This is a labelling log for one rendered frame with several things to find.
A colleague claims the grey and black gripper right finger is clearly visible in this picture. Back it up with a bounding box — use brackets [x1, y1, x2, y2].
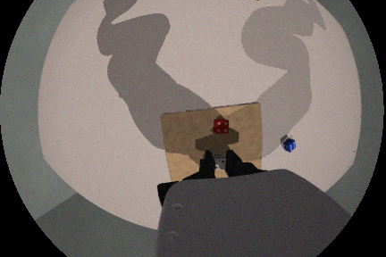
[225, 150, 267, 177]

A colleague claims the white die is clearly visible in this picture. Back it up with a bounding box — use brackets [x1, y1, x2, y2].
[213, 154, 226, 170]

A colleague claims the red die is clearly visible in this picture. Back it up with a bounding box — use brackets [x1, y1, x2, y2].
[214, 120, 229, 134]

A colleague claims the tan square mat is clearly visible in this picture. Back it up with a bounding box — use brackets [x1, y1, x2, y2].
[160, 103, 263, 182]

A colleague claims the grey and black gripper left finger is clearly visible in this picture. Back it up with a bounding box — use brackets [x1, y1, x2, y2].
[157, 151, 216, 208]

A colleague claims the blue die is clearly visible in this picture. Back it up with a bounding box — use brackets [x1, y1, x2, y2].
[283, 138, 296, 152]

